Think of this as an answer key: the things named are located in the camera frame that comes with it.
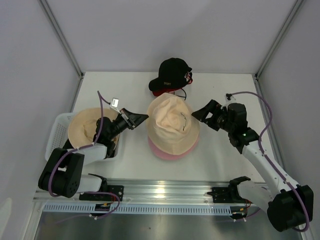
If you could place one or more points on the left aluminium frame post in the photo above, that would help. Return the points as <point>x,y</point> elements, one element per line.
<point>48,12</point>

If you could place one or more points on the black sport baseball cap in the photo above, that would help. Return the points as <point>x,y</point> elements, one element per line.
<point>173,74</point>

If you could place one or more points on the right aluminium frame post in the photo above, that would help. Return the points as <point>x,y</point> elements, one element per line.
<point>281,34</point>

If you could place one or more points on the aluminium frame post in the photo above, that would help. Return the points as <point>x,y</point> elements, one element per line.
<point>48,12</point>
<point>281,34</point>

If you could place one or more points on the white slotted cable duct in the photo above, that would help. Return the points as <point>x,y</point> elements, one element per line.
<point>95,208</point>

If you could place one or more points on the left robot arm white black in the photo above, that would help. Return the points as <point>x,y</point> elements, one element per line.
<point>63,172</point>

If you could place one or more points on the beige black reversible bucket hat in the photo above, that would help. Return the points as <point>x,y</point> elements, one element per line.
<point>82,127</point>

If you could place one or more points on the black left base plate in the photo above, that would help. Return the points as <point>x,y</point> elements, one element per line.
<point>117,190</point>

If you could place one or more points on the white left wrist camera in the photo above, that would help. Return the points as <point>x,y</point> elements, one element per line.
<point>114,104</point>

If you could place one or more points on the red baseball cap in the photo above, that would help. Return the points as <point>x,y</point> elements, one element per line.
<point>162,93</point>

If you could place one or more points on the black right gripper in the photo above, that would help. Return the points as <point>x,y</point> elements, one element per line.
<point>212,107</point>

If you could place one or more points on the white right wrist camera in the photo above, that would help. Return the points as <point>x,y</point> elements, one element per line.
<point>229,99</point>

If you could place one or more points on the aluminium mounting rail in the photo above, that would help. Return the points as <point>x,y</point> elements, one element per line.
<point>167,192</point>

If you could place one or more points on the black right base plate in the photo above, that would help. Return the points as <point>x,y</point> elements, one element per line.
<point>226,195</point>

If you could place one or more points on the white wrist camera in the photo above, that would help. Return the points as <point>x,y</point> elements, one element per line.
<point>114,104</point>
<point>229,99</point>

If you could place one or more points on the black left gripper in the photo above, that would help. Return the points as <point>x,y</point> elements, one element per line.
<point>132,120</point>

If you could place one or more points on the white plastic bin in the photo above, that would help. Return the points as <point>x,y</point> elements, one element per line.
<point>59,136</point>

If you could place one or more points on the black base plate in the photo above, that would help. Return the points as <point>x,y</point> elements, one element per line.
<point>117,190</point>
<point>226,195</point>

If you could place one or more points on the black wire hat stand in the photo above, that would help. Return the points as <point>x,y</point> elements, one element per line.
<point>180,93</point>

